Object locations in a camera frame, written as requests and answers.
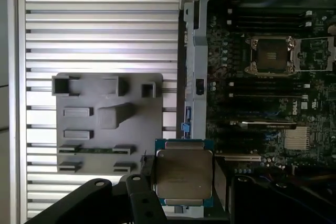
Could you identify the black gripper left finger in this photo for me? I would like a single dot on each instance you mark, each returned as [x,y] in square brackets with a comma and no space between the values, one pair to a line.
[141,200]

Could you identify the metal socket cover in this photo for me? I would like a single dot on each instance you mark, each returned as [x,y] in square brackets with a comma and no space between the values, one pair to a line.
[297,54]

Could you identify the silver finned heat sink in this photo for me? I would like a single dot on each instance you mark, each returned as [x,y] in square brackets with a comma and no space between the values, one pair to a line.
[297,138]

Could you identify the blue plastic latch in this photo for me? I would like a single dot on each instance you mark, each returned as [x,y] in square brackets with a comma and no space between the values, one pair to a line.
[185,129]

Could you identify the green RAM stick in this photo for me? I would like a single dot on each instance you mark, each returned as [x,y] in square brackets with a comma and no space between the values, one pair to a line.
[95,150]

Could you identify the open black PC case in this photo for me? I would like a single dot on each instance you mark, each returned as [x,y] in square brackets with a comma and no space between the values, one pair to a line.
[197,37]

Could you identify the silver topped CPU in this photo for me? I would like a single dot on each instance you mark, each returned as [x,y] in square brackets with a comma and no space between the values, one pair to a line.
[183,171]

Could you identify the black RAM slot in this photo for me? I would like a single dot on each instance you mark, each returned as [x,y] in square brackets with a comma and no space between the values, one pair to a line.
[267,86]
[267,23]
[267,12]
[267,96]

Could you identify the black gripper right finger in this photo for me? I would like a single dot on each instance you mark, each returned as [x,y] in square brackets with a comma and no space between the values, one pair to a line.
[262,203]

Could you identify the grey plastic parts rack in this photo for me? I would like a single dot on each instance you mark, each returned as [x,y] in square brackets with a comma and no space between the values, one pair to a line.
[147,119]

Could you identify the CPU socket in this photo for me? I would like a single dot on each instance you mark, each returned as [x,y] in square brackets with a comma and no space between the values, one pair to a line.
[270,56]

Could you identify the green motherboard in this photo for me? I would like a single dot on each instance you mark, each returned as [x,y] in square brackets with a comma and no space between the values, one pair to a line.
[262,108]

